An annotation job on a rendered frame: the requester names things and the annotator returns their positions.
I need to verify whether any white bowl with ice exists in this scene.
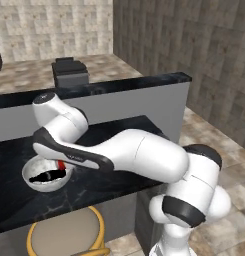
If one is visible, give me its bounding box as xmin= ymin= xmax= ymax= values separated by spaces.
xmin=21 ymin=155 xmax=75 ymax=193

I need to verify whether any red soda can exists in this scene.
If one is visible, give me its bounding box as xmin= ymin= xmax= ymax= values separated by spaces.
xmin=56 ymin=159 xmax=67 ymax=171

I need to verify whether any black and grey toaster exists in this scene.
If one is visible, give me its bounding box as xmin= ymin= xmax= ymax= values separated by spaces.
xmin=51 ymin=56 xmax=91 ymax=89

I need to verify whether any round stool with yellow frame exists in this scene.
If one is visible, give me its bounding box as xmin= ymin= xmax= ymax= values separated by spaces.
xmin=26 ymin=205 xmax=111 ymax=256

